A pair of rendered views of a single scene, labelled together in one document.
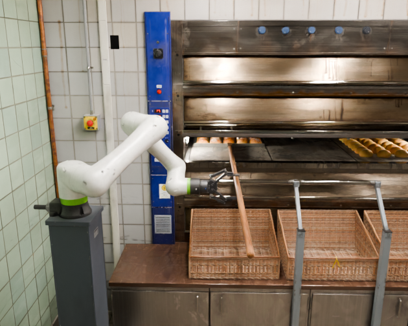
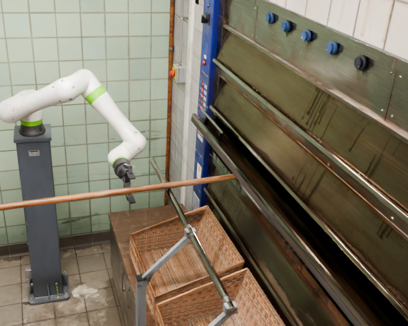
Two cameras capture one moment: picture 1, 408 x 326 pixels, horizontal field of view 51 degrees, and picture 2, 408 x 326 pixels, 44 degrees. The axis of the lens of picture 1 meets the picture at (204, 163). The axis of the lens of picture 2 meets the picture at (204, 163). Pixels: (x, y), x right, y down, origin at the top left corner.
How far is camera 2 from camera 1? 2.91 m
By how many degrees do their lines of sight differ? 63
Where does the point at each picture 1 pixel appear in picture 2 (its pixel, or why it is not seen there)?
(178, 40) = (223, 8)
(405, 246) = not seen: outside the picture
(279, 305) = not seen: outside the picture
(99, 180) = (0, 110)
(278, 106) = (270, 134)
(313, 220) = (262, 314)
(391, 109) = (368, 233)
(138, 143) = (37, 96)
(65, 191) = not seen: hidden behind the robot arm
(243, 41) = (258, 28)
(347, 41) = (340, 72)
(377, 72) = (360, 149)
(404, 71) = (395, 173)
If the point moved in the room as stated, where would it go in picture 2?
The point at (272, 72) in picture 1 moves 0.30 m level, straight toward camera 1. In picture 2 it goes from (269, 83) to (200, 83)
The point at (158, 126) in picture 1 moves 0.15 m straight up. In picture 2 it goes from (54, 88) to (52, 59)
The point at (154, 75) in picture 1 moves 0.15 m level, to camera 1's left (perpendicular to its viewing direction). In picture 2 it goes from (204, 43) to (195, 36)
